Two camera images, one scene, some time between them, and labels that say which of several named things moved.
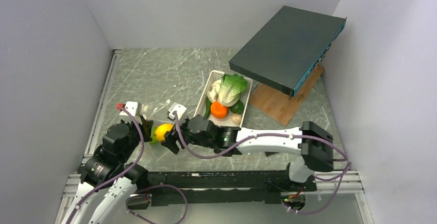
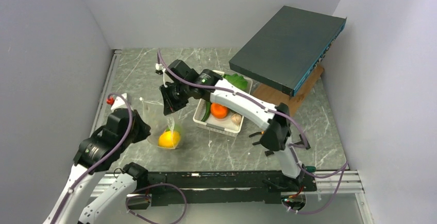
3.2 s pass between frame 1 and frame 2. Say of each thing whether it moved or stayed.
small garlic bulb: stayed
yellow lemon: moved
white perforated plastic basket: stayed
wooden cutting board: stayed
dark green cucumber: stayed
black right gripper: moved
